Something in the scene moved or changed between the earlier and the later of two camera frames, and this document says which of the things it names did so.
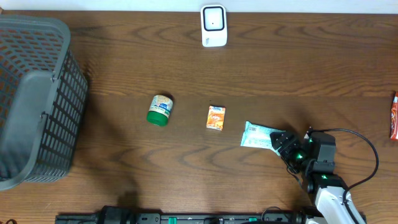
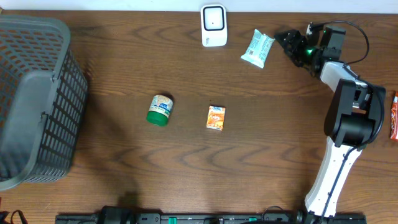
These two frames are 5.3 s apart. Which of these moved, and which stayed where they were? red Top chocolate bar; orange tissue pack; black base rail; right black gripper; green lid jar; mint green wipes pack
Moved: right black gripper; mint green wipes pack
Stayed: green lid jar; black base rail; red Top chocolate bar; orange tissue pack
